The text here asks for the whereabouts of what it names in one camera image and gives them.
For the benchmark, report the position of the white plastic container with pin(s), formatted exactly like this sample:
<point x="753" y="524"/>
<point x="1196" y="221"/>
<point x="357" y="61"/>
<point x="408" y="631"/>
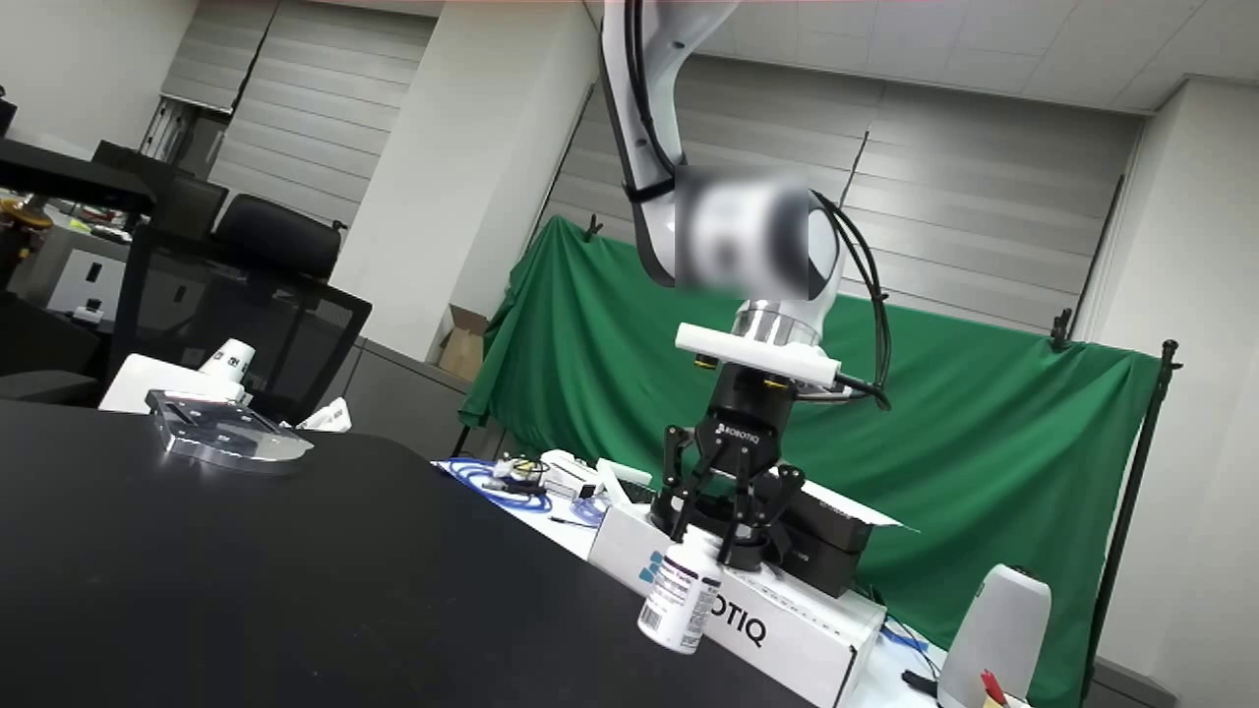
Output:
<point x="1001" y="631"/>

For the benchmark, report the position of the black backdrop clamp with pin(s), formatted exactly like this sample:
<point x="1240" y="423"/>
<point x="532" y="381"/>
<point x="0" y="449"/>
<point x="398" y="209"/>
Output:
<point x="1064" y="331"/>
<point x="592" y="225"/>

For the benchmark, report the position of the small red item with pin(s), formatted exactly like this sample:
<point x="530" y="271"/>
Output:
<point x="994" y="686"/>

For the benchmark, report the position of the green backdrop cloth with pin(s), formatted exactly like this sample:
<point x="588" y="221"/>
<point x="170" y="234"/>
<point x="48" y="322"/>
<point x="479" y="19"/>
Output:
<point x="996" y="433"/>

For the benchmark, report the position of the brown cardboard box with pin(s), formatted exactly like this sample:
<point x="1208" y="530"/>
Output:
<point x="461" y="349"/>

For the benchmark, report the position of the clear plastic plate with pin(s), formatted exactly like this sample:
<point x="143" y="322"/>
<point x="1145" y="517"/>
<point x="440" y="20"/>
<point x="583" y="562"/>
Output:
<point x="230" y="433"/>

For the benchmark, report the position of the white Robotiq cardboard box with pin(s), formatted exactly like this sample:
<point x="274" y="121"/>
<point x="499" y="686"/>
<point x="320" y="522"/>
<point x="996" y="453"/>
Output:
<point x="790" y="631"/>

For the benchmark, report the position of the white crumpled paper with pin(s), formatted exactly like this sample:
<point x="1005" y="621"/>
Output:
<point x="327" y="419"/>

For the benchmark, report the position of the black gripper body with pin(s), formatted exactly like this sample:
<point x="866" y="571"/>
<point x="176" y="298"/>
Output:
<point x="749" y="416"/>

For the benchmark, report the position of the black backdrop stand pole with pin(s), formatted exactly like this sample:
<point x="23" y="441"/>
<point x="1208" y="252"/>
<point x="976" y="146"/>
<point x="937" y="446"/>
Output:
<point x="1136" y="498"/>

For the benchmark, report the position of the small white device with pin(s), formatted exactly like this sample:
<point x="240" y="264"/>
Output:
<point x="568" y="474"/>

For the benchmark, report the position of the black mesh office chair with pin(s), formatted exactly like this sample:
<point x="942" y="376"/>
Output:
<point x="282" y="301"/>

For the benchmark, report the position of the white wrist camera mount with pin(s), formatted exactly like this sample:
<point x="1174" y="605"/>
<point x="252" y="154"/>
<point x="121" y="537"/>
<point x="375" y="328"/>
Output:
<point x="753" y="352"/>

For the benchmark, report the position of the black box with white lid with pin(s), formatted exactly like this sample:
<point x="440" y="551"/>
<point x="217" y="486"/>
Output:
<point x="831" y="532"/>

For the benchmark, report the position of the black desk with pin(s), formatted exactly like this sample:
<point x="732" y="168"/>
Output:
<point x="63" y="180"/>

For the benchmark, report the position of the white pill bottle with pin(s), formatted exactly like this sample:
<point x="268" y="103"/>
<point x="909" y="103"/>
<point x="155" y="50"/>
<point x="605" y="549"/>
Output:
<point x="680" y="597"/>

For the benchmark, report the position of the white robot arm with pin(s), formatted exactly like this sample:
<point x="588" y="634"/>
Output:
<point x="732" y="221"/>

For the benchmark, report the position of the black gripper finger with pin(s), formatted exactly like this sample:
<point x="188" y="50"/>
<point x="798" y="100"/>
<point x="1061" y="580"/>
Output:
<point x="674" y="492"/>
<point x="769" y="517"/>

